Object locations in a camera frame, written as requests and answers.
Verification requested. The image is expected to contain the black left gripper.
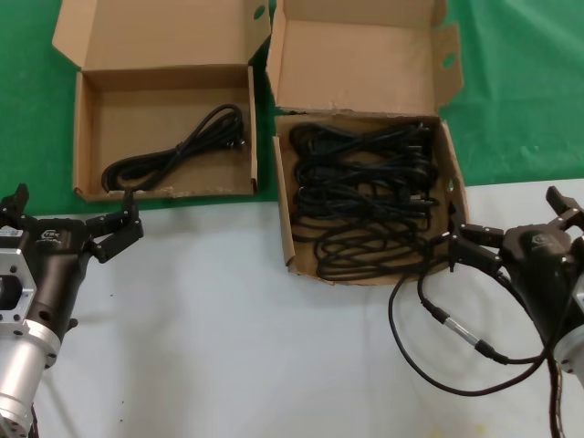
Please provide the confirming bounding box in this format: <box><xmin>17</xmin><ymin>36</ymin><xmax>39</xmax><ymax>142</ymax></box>
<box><xmin>0</xmin><ymin>183</ymin><xmax>145</xmax><ymax>341</ymax></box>

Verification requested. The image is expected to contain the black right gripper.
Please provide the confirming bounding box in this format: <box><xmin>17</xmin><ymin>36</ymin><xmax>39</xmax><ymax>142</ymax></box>
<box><xmin>446</xmin><ymin>185</ymin><xmax>584</xmax><ymax>348</ymax></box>

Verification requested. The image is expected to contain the black power cable with plug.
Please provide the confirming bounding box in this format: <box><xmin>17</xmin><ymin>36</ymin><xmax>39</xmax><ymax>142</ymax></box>
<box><xmin>100</xmin><ymin>103</ymin><xmax>250</xmax><ymax>193</ymax></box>

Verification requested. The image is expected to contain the shallow open cardboard box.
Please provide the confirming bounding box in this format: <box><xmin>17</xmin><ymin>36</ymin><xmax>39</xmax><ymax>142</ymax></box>
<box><xmin>51</xmin><ymin>0</ymin><xmax>271</xmax><ymax>202</ymax></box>

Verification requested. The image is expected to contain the torn open cardboard box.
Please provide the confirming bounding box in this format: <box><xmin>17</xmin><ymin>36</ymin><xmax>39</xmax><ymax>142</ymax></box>
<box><xmin>266</xmin><ymin>0</ymin><xmax>471</xmax><ymax>287</ymax></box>

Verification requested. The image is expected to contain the green cloth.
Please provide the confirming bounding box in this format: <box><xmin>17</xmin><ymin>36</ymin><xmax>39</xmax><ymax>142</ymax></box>
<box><xmin>0</xmin><ymin>0</ymin><xmax>584</xmax><ymax>218</ymax></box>

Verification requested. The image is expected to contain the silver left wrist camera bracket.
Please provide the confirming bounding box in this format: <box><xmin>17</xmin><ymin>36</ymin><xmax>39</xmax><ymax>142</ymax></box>
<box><xmin>0</xmin><ymin>235</ymin><xmax>37</xmax><ymax>341</ymax></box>

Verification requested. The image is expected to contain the loose black cable coil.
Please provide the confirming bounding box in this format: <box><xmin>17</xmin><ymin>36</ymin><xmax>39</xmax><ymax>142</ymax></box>
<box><xmin>290</xmin><ymin>212</ymin><xmax>455</xmax><ymax>283</ymax></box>

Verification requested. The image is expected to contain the black cable with silver connector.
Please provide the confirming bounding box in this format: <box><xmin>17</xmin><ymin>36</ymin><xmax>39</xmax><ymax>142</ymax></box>
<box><xmin>387</xmin><ymin>262</ymin><xmax>565</xmax><ymax>398</ymax></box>

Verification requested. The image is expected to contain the dark right arm cable harness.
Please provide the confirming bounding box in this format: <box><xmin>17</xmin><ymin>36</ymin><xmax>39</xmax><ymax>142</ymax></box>
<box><xmin>548</xmin><ymin>359</ymin><xmax>571</xmax><ymax>438</ymax></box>

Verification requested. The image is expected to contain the tied black cable bundle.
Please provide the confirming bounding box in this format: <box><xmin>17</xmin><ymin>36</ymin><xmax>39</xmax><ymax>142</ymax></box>
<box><xmin>294</xmin><ymin>157</ymin><xmax>442</xmax><ymax>218</ymax></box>
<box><xmin>289</xmin><ymin>120</ymin><xmax>434</xmax><ymax>161</ymax></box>

